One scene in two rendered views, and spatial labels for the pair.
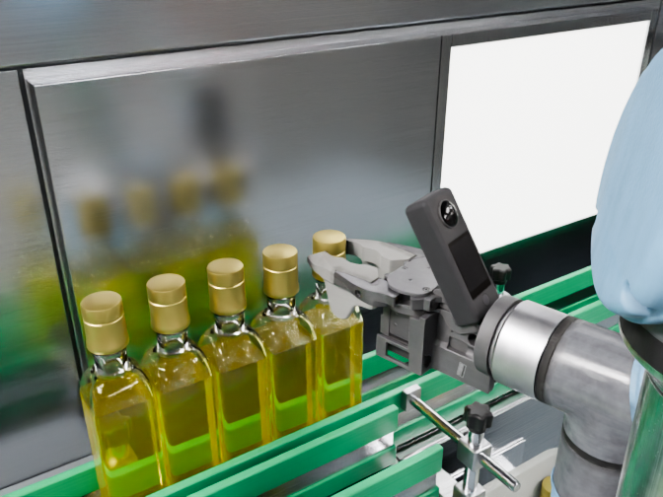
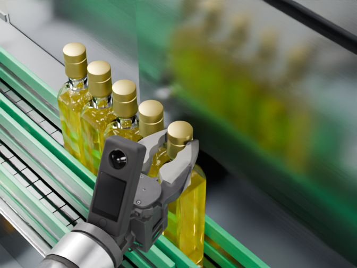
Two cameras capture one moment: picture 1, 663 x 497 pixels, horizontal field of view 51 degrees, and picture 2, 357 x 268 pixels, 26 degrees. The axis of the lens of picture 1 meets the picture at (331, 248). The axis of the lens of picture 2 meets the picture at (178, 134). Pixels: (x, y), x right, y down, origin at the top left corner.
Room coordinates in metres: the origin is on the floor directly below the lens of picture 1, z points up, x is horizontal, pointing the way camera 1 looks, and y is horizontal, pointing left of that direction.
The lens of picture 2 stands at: (0.50, -0.71, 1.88)
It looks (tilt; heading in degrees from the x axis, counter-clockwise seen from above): 45 degrees down; 80
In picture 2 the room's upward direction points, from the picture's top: straight up
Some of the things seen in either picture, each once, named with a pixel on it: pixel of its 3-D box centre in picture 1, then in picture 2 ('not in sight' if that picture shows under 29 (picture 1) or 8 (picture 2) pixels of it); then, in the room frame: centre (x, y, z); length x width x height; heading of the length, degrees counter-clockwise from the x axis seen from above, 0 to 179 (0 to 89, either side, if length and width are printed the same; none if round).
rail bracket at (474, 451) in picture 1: (457, 443); not in sight; (0.56, -0.13, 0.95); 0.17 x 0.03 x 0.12; 33
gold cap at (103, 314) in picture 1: (105, 321); (75, 60); (0.50, 0.19, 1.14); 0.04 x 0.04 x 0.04
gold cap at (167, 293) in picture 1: (168, 303); (99, 78); (0.53, 0.15, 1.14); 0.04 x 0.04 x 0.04
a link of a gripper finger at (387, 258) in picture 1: (373, 270); (183, 174); (0.62, -0.04, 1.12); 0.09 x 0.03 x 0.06; 41
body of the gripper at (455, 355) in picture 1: (447, 320); (120, 221); (0.53, -0.11, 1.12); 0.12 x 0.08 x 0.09; 49
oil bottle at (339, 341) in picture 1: (330, 377); (180, 214); (0.63, 0.00, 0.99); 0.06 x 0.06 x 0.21; 34
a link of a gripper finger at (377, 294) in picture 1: (379, 286); not in sight; (0.55, -0.04, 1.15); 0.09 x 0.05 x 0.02; 58
